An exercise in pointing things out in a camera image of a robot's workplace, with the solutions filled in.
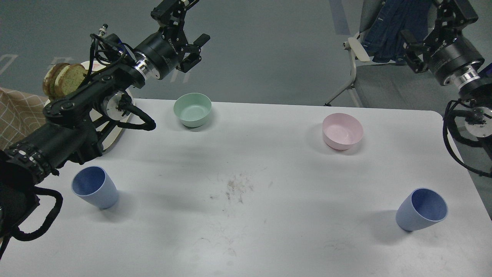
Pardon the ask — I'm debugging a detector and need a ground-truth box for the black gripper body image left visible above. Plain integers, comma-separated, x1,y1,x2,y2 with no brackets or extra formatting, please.
134,0,201,80

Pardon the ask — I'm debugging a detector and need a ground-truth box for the brown checked cloth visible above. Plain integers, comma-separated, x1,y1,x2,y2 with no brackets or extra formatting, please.
0,88,48,150

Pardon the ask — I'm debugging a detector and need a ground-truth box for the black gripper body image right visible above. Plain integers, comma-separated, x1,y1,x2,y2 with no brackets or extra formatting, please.
404,0,485,87

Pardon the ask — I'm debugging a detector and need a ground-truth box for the green bowl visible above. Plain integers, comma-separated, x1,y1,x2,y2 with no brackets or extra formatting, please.
173,93,212,128

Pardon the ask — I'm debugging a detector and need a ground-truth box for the pink bowl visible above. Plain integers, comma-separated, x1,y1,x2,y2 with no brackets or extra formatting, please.
321,113,364,150

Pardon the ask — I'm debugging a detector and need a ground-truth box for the blue denim jacket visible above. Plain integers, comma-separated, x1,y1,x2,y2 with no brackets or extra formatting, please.
362,0,435,65

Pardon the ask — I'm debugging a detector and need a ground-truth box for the front bread slice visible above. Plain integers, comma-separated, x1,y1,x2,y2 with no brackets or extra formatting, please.
52,63,87,99

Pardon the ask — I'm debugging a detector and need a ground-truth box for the bread slice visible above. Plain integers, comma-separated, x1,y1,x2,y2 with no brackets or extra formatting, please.
42,63,70,99
52,63,87,99

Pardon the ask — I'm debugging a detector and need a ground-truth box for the blue cup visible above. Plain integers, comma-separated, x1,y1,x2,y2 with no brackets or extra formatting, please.
395,188,449,232
71,166,119,209

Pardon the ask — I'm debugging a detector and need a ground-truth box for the back bread slice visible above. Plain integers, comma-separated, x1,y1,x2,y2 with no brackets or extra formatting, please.
42,63,70,99

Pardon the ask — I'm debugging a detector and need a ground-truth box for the grey office chair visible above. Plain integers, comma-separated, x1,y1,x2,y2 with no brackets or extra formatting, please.
324,0,454,108

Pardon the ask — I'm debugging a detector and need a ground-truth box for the cream toaster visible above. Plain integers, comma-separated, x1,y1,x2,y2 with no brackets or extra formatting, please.
44,60,136,154

